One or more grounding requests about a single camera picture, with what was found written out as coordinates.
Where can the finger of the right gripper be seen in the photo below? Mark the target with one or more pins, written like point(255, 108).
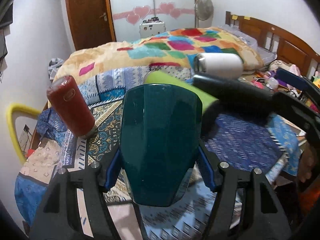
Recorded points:
point(297, 113)
point(300, 83)

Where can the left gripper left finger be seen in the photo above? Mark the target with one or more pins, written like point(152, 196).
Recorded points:
point(58, 214)

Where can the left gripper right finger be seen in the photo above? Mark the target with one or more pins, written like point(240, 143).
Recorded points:
point(245, 207)

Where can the dark green faceted cup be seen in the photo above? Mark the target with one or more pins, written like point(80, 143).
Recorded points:
point(159, 142)

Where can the person's right hand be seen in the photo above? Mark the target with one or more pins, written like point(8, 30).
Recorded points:
point(308, 160)

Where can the black bottle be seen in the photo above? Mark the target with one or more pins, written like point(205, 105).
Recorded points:
point(235, 98)

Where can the wooden bed headboard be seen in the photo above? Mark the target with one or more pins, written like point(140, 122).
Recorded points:
point(288, 47)

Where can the grey pillow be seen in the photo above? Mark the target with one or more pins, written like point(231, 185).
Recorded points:
point(266, 56)

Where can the white bottle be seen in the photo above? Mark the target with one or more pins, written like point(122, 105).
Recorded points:
point(219, 64)

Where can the blue patterned bed sheet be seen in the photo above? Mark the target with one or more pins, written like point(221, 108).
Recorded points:
point(272, 147)

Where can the lime green bottle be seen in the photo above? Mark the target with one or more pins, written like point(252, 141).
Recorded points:
point(160, 77)

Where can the red cylindrical bottle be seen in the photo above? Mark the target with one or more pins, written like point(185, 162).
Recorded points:
point(65, 97)

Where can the standing electric fan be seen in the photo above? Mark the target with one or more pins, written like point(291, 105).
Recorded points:
point(204, 10)

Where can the colourful patchwork blanket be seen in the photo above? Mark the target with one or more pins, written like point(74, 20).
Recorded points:
point(171, 48)

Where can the yellow foam tube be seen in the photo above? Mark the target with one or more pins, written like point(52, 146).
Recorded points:
point(11, 109)

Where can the grey clothes pile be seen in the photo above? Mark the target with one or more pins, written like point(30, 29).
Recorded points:
point(53, 67)

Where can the white suitcase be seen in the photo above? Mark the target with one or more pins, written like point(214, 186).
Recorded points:
point(151, 27)

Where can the frosted sliding wardrobe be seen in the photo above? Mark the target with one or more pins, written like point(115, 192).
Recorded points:
point(128, 15)

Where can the brown wooden door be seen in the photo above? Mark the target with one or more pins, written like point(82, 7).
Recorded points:
point(90, 22)

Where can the black wall television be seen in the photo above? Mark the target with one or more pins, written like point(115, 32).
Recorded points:
point(7, 18)

